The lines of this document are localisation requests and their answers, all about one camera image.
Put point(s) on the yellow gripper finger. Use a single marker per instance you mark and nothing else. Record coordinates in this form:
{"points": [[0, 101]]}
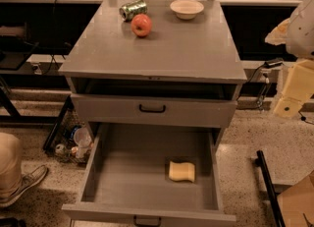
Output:
{"points": [[297, 90]]}

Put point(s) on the white bowl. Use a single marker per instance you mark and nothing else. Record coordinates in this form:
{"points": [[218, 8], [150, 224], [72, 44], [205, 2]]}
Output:
{"points": [[186, 9]]}

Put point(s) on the green soda can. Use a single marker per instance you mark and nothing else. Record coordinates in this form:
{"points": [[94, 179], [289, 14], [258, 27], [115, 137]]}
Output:
{"points": [[129, 10]]}

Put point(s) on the wire basket with items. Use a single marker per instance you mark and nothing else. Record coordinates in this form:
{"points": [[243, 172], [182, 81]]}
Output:
{"points": [[63, 147]]}

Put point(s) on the yellow sponge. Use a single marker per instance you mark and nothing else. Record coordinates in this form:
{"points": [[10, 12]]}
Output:
{"points": [[184, 171]]}

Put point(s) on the cardboard box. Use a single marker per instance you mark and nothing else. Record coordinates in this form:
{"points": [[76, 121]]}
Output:
{"points": [[297, 203]]}

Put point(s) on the black power adapter with cable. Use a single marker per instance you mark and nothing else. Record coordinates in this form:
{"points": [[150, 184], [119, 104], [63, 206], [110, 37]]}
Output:
{"points": [[262, 78]]}

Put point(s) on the open grey middle drawer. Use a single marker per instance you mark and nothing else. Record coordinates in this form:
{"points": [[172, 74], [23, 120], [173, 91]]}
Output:
{"points": [[127, 179]]}

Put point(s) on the red apple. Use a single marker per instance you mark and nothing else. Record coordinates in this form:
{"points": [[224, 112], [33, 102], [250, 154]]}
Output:
{"points": [[141, 25]]}

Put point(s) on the closed grey upper drawer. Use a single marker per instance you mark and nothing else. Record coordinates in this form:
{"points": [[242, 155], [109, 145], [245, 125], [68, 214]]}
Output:
{"points": [[154, 111]]}

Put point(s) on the black metal frame bar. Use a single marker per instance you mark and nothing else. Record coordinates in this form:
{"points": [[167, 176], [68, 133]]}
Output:
{"points": [[272, 196]]}

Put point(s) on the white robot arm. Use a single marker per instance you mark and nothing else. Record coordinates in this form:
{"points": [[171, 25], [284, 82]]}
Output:
{"points": [[297, 34]]}

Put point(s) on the person's beige trouser leg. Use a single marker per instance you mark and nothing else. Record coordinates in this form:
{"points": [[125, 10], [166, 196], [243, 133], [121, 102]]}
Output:
{"points": [[10, 165]]}

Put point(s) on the grey drawer cabinet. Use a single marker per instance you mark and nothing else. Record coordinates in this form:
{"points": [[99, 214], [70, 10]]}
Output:
{"points": [[194, 59]]}

